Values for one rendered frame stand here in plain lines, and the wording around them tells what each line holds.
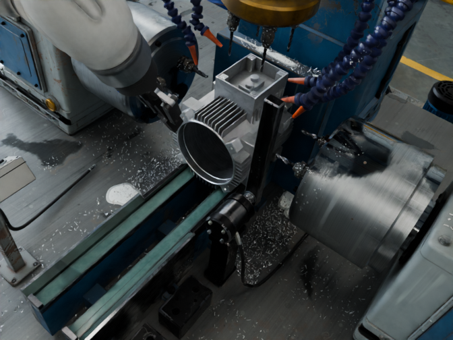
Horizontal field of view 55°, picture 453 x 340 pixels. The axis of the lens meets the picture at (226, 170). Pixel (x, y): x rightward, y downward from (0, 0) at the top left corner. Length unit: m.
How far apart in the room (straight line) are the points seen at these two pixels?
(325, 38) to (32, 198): 0.78
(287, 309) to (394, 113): 0.79
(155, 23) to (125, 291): 0.56
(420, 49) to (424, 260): 2.98
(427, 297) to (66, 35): 0.66
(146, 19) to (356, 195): 0.59
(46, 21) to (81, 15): 0.04
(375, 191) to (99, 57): 0.48
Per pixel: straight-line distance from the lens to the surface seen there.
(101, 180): 1.16
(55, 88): 1.21
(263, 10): 0.75
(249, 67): 0.97
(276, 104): 0.69
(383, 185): 0.77
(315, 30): 1.05
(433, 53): 3.65
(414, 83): 3.25
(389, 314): 0.89
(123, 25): 0.58
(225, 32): 1.04
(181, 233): 0.91
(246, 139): 0.87
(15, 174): 0.85
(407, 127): 1.49
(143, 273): 0.87
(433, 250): 0.72
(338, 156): 0.78
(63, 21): 0.54
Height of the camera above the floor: 1.68
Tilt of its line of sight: 48 degrees down
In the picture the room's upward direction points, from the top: 9 degrees clockwise
